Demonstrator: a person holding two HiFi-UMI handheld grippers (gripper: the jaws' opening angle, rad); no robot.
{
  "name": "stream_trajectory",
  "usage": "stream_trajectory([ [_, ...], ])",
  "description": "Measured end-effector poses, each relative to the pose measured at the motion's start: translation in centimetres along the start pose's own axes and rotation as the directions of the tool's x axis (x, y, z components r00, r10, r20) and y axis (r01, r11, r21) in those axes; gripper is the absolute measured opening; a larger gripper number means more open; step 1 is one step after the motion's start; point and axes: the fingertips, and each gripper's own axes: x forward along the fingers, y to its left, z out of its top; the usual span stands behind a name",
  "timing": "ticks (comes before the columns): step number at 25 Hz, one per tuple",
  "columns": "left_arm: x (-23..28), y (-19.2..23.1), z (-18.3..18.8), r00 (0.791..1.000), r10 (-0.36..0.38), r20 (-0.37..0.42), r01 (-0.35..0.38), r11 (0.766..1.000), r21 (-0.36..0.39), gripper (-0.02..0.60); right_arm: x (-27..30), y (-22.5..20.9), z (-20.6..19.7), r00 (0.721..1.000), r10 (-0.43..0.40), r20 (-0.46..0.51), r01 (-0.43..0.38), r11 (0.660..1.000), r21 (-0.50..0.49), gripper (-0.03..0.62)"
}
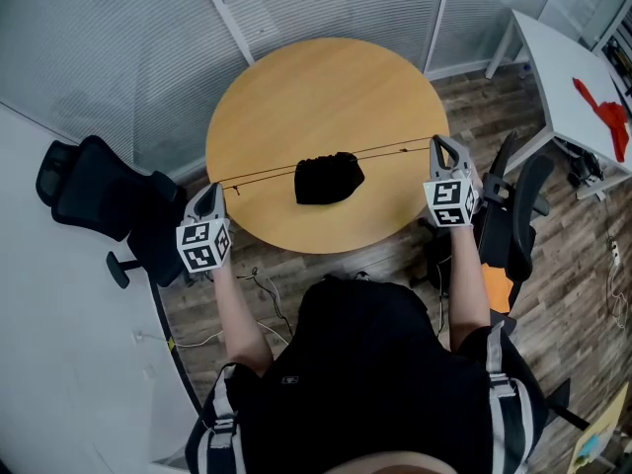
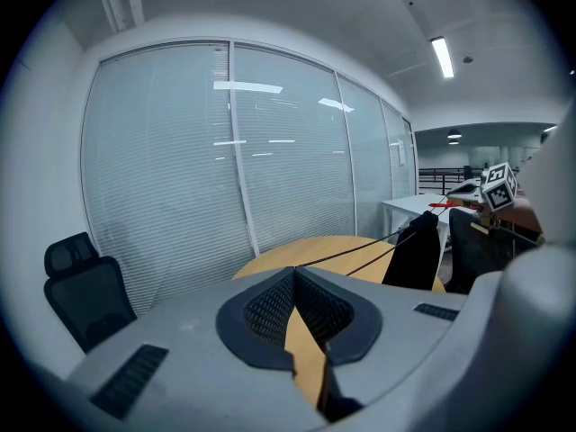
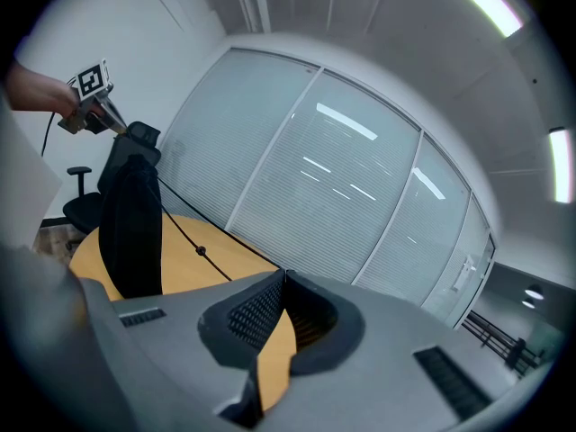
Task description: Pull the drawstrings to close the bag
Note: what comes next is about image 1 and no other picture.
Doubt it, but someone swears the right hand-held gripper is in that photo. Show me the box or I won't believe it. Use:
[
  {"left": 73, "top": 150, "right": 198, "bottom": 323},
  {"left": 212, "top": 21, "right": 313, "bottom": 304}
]
[{"left": 423, "top": 134, "right": 483, "bottom": 229}]

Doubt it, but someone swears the dark storage shelf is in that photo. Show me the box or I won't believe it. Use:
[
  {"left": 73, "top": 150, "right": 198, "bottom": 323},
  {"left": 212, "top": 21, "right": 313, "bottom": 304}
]
[{"left": 600, "top": 15, "right": 632, "bottom": 99}]

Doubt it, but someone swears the orange paper sheet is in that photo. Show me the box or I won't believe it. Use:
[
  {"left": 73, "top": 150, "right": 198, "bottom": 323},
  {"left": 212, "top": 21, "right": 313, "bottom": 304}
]
[{"left": 480, "top": 262, "right": 514, "bottom": 311}]

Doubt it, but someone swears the person's right forearm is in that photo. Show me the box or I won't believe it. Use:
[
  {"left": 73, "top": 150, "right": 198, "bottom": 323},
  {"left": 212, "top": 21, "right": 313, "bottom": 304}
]
[{"left": 445, "top": 223, "right": 493, "bottom": 353}]

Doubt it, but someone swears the person's left forearm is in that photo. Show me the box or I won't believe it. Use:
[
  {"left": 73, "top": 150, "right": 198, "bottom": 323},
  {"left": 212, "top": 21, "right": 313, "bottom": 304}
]
[{"left": 210, "top": 263, "right": 276, "bottom": 378}]

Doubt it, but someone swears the black drawstring bag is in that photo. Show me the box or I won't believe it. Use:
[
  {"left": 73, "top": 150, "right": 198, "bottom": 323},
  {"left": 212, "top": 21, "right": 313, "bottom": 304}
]
[{"left": 293, "top": 151, "right": 367, "bottom": 206}]

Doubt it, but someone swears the white rectangular table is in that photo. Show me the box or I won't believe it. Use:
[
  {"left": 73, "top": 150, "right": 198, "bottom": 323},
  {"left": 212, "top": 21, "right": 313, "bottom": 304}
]
[{"left": 485, "top": 8, "right": 632, "bottom": 202}]

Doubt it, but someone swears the black mesh office chair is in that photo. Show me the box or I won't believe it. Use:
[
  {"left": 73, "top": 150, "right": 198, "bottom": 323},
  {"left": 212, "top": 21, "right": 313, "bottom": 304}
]
[{"left": 35, "top": 134, "right": 193, "bottom": 290}]

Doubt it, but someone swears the yellow board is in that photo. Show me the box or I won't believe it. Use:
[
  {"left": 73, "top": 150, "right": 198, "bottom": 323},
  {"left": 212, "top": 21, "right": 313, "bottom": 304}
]
[{"left": 566, "top": 381, "right": 632, "bottom": 474}]

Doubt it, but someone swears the white curved desk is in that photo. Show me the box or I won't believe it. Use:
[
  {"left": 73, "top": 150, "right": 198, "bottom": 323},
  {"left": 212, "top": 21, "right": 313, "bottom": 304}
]
[{"left": 0, "top": 100, "right": 204, "bottom": 474}]

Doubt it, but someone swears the white floor cable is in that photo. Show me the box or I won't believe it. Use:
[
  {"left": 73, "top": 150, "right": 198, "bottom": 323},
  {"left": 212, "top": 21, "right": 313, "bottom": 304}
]
[{"left": 131, "top": 319, "right": 290, "bottom": 351}]

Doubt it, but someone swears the grey harness strap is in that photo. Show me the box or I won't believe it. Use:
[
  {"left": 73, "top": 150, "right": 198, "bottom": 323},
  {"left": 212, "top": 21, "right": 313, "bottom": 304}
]
[
  {"left": 205, "top": 362, "right": 248, "bottom": 474},
  {"left": 485, "top": 320, "right": 537, "bottom": 474}
]

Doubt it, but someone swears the red cloth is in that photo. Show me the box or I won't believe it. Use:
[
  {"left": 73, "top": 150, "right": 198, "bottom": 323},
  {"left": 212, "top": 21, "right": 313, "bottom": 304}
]
[{"left": 572, "top": 77, "right": 632, "bottom": 164}]

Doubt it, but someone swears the person's black shirt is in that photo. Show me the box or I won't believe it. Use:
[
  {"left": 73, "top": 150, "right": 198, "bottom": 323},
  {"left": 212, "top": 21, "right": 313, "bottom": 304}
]
[{"left": 184, "top": 276, "right": 550, "bottom": 474}]

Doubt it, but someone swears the black floor cable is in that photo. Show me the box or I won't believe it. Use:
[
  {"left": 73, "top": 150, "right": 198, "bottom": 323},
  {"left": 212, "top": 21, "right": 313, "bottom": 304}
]
[{"left": 236, "top": 266, "right": 296, "bottom": 346}]

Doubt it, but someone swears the brown bag drawstring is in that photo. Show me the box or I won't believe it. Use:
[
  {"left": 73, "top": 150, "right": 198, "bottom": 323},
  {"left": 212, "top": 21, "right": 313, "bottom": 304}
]
[
  {"left": 354, "top": 137, "right": 435, "bottom": 163},
  {"left": 216, "top": 162, "right": 303, "bottom": 198}
]

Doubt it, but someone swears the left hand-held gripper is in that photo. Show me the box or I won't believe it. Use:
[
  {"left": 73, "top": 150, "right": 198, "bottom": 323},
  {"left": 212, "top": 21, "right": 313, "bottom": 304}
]
[{"left": 176, "top": 182, "right": 233, "bottom": 275}]

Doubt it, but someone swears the black equipment with cables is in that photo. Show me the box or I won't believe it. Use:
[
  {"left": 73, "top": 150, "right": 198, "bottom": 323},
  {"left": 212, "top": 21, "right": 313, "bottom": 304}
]
[{"left": 551, "top": 137, "right": 607, "bottom": 191}]

